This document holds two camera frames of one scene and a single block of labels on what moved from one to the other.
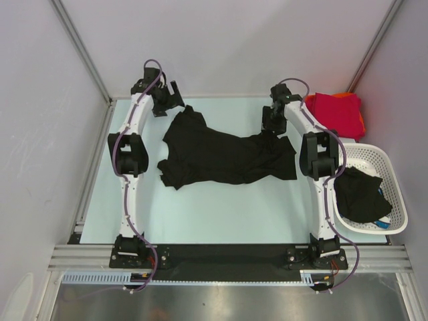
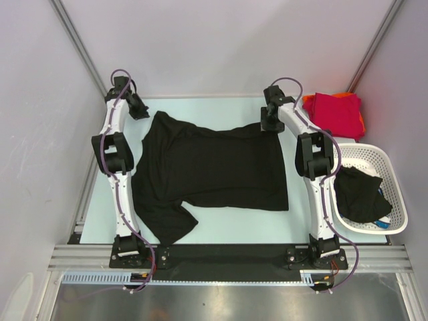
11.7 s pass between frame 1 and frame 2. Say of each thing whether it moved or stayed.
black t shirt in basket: stayed
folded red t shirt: stayed
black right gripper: stayed
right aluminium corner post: stayed
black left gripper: moved
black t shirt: moved
